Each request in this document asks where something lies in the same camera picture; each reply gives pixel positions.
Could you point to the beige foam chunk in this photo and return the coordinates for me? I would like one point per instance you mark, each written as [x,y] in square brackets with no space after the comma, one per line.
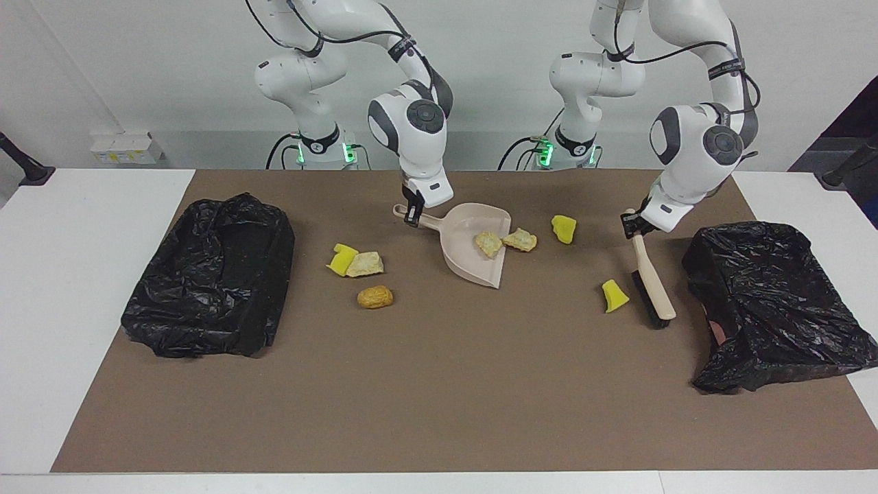
[365,265]
[488,243]
[520,239]

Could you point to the pink bin under bag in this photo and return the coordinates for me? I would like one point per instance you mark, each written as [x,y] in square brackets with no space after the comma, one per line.
[717,333]

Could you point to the beige brush black bristles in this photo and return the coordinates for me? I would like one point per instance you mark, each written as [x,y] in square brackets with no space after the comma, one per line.
[651,278]

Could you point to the brown foam bread roll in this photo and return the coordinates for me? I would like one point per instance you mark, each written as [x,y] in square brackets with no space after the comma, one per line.
[375,296]

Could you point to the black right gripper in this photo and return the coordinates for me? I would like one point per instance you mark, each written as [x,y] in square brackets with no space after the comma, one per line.
[413,195]

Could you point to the crumpled black trash bag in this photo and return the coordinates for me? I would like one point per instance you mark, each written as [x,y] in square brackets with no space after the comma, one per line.
[206,274]
[775,295]

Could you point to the brown paper table mat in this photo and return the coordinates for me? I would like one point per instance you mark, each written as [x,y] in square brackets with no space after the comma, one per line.
[439,384]

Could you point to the yellow sponge piece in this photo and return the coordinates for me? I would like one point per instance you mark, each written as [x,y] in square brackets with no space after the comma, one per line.
[564,228]
[341,259]
[615,295]

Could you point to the white power strip box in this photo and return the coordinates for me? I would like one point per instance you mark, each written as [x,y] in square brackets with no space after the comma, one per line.
[127,147]

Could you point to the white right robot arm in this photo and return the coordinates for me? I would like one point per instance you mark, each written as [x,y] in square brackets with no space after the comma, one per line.
[411,137]

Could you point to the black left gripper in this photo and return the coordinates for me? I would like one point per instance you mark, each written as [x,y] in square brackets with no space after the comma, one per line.
[634,224]

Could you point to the beige plastic dustpan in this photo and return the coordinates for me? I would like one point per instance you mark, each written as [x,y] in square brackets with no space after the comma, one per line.
[466,264]

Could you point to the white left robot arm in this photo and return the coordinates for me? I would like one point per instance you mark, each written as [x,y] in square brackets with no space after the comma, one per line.
[693,158]

